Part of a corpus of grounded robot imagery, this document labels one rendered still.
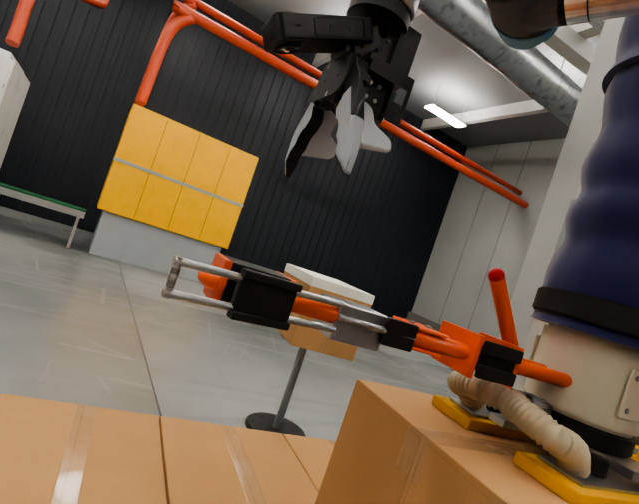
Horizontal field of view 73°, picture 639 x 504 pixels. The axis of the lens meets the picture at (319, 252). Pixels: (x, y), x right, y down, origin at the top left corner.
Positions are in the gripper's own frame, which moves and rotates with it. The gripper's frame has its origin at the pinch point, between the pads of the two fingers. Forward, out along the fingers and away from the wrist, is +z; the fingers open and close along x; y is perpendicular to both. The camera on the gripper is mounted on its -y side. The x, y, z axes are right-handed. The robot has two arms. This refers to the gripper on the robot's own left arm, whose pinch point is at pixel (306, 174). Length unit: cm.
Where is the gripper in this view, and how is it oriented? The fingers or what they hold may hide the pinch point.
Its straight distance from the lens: 47.8
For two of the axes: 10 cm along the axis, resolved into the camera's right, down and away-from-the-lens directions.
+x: -4.4, -1.4, 8.9
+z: -3.2, 9.5, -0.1
